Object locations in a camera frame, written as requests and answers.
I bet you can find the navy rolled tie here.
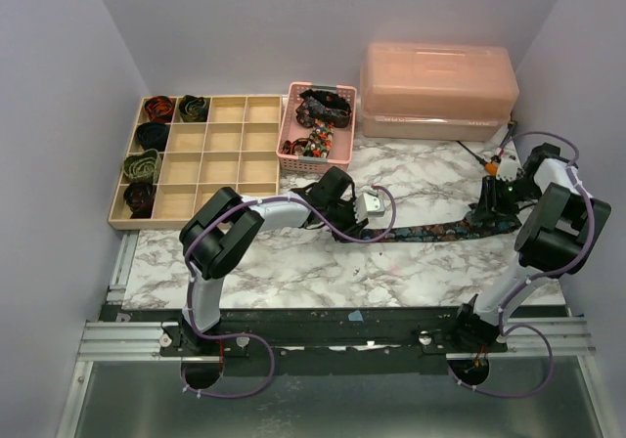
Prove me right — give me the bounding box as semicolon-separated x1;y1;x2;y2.
134;121;170;153

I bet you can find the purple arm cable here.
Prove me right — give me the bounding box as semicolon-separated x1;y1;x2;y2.
448;131;596;399
181;184;396;400

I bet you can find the pink plastic basket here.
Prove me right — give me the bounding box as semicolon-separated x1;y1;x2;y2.
277;82;357;174

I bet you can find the red black rolled tie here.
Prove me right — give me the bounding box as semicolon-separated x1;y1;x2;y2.
143;96;176;123

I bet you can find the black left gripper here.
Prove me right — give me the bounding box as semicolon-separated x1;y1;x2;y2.
323;197;367;242

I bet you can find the wooden compartment tray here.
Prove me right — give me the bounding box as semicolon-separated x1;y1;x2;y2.
109;95;283;230

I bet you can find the navy floral tie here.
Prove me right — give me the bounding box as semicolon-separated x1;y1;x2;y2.
360;203;522;243

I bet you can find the dark red rolled tie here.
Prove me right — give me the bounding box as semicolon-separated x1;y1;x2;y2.
123;182;157;219

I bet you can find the pink translucent storage box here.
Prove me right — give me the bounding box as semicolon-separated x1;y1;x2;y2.
360;42;519;142

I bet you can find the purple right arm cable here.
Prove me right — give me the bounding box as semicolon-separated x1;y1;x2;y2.
448;131;596;399

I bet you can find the green dark rolled tie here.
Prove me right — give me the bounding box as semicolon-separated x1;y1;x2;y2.
178;95;210;123

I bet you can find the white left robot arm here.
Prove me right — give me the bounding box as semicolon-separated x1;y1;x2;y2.
179;167;381;355

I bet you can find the dark floral tie in basket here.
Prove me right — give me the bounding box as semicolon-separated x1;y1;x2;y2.
295;89;352;128

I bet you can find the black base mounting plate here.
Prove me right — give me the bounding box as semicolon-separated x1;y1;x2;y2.
98;306;507;382

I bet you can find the colourful patterned tie in basket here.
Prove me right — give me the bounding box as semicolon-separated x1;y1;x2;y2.
279;125;335;158

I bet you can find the aluminium rail frame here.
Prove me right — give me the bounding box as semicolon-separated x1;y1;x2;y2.
60;231;620;437

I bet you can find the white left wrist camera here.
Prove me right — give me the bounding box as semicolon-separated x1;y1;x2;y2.
354;191;385;222

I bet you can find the olive green rolled tie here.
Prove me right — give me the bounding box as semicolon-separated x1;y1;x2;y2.
122;149;162;184

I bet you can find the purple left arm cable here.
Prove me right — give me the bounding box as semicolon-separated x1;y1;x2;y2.
181;184;396;400

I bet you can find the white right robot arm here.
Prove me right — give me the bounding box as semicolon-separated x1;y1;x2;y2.
449;143;611;352

